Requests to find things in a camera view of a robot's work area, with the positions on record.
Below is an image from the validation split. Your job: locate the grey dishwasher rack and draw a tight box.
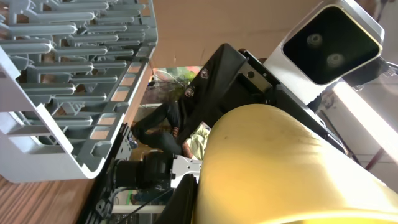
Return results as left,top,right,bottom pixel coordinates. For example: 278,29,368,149
1,0,158,183

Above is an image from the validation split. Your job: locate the seated person in background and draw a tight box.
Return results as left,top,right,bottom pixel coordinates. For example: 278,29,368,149
131,101,211,161

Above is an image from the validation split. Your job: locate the black mounting rail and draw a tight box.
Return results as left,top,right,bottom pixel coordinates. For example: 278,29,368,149
76,124,203,224

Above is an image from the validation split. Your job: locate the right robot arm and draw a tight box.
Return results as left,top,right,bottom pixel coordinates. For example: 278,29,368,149
318,57,397,191

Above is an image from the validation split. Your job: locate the yellow plastic cup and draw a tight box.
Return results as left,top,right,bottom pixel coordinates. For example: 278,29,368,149
192,104,397,223

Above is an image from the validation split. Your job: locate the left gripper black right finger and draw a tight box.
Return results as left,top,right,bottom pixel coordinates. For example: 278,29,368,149
177,44,246,144

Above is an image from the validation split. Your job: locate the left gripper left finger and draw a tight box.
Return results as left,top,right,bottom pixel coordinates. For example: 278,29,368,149
155,174,198,224

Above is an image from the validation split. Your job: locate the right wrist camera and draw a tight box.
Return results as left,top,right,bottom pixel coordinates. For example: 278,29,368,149
264,0,385,105

